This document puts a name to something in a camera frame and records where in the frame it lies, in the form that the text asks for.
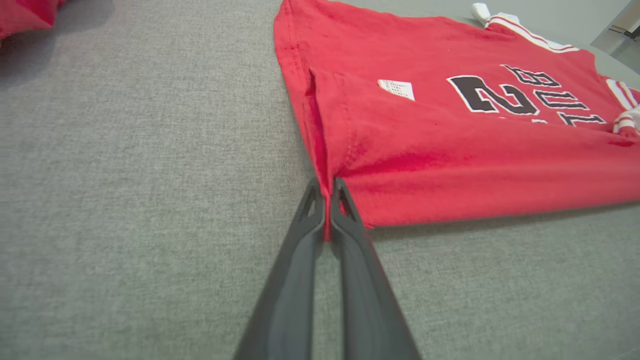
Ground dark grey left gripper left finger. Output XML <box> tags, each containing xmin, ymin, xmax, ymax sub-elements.
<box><xmin>234</xmin><ymin>179</ymin><xmax>326</xmax><ymax>360</ymax></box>

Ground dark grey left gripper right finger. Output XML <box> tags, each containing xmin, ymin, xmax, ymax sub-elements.
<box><xmin>330</xmin><ymin>177</ymin><xmax>421</xmax><ymax>360</ymax></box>

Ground red jersey with white sleeves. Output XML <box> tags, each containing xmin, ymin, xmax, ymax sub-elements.
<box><xmin>273</xmin><ymin>0</ymin><xmax>640</xmax><ymax>241</ymax></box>

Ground red shorts with white stripe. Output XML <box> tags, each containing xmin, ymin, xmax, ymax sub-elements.
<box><xmin>0</xmin><ymin>0</ymin><xmax>68</xmax><ymax>40</ymax></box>

